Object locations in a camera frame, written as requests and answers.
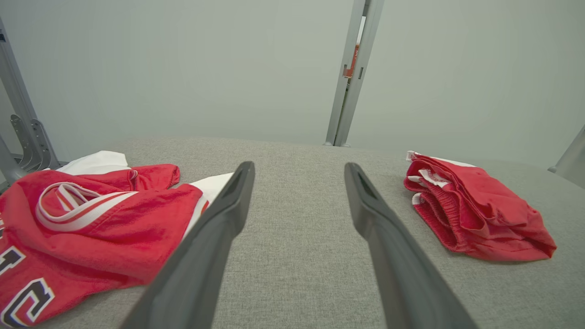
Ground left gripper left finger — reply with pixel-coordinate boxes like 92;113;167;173
120;161;255;329

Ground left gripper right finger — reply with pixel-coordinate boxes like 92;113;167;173
344;162;478;329

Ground red shorts white stripes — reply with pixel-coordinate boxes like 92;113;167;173
404;151;558;263

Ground red white basketball jersey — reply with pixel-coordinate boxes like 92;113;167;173
0;151;234;328

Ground grey metal wheeled stand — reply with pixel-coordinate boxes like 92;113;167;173
0;18;62;186

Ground grey partition post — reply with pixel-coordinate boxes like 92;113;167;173
325;0;369;147
336;0;385;147

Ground grey metal frame leg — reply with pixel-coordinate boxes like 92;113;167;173
548;124;585;190

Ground orange bracket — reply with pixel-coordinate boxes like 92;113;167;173
343;43;362;78

